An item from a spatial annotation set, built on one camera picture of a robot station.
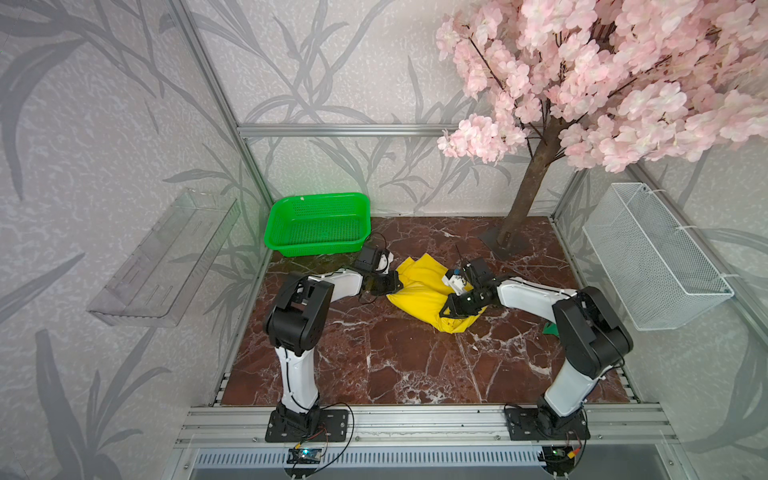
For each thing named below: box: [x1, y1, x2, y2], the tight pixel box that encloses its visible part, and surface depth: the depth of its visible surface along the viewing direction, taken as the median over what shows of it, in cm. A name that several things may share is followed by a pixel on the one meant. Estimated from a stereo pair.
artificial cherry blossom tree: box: [437, 0, 768, 246], surface depth 54 cm
